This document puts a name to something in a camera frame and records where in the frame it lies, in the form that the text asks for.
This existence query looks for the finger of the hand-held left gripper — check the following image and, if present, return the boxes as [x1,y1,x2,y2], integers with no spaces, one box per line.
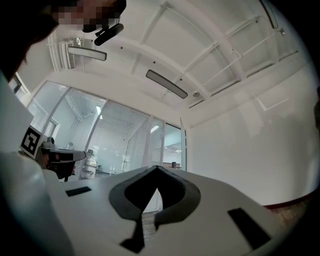
[53,150,87,162]

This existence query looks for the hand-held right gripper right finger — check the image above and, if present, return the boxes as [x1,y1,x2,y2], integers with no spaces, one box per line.
[144,165,285,256]

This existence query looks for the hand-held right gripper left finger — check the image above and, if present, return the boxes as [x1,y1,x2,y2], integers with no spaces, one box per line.
[60,165,158,256]

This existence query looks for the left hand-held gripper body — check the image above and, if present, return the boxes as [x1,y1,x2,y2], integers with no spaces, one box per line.
[19,126,76,181]

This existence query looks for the frosted glass door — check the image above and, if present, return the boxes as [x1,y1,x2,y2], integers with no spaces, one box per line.
[179,116,189,172]

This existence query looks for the clear glass partition panel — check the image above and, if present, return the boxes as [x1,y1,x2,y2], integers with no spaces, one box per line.
[43,87,108,181]
[26,81,70,134]

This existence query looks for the glass partition panel with blinds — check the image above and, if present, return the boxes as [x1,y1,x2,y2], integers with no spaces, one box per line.
[79,99,151,180]

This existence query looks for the dark baseboard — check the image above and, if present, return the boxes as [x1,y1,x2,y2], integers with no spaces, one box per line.
[261,193,314,210]

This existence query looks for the frosted glass partition panel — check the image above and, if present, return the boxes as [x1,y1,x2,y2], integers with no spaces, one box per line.
[149,116,165,167]

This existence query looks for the white ceiling air vent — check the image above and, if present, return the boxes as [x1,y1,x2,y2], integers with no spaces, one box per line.
[57,41,76,70]

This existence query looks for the long black pendant light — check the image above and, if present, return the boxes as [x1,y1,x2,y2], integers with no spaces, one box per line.
[67,45,108,62]
[259,0,279,30]
[145,69,189,100]

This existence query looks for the person's head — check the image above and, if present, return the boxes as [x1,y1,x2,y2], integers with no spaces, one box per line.
[51,0,127,33]

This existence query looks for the grey partition post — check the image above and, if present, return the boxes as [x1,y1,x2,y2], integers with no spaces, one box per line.
[142,113,154,173]

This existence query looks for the black head-mounted camera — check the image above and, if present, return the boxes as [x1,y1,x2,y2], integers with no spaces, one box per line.
[93,22,125,47]

